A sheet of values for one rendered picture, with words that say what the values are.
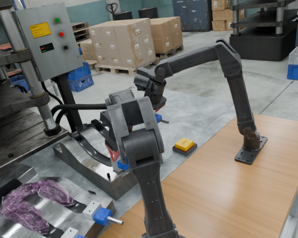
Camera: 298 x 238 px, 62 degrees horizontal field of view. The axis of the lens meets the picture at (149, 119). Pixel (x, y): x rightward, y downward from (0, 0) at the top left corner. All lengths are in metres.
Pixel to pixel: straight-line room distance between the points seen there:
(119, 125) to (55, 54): 1.19
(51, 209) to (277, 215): 0.72
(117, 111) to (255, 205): 0.58
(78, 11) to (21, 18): 6.92
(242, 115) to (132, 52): 3.89
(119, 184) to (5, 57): 0.87
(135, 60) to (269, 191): 4.09
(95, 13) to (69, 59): 7.13
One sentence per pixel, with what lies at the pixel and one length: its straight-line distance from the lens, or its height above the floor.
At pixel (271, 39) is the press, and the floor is 0.36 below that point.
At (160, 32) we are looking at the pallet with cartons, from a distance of 5.44.
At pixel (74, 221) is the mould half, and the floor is 0.86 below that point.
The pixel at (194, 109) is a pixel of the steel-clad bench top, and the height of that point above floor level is 0.80.
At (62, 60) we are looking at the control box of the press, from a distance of 1.67.
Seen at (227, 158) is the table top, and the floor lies 0.80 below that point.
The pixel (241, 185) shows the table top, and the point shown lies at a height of 0.80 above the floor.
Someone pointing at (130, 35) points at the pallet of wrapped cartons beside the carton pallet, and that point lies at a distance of 4.68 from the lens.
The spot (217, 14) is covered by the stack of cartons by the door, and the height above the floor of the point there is 0.43.
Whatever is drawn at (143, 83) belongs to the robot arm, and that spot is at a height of 1.13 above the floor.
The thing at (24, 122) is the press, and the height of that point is 0.79.
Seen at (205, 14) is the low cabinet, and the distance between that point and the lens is 7.74.
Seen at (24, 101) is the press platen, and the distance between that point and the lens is 1.50.
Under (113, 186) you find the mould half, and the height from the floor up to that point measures 0.86.
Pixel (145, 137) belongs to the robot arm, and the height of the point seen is 1.20.
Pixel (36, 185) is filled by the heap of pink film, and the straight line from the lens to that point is 1.02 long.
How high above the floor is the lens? 1.47
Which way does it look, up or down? 28 degrees down
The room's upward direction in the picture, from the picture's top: 11 degrees counter-clockwise
